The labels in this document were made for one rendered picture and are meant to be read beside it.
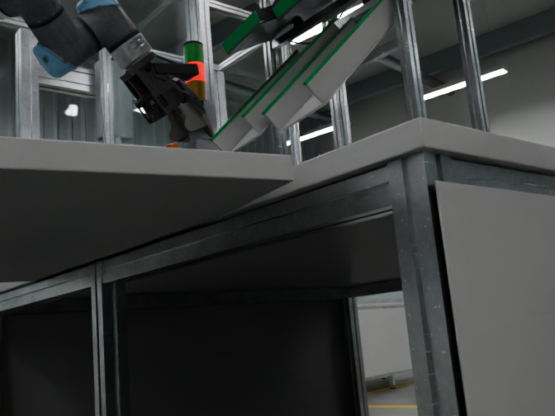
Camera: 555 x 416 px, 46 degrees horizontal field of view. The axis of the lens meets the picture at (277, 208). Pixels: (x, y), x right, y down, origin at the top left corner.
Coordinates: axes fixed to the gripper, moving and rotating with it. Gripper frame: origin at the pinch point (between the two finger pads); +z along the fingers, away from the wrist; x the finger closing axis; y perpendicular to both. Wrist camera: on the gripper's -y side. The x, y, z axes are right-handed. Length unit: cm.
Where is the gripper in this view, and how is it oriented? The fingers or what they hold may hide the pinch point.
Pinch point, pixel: (204, 134)
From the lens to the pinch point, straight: 139.7
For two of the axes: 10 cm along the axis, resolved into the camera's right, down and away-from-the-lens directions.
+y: -5.2, 6.0, -6.1
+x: 6.3, -2.1, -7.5
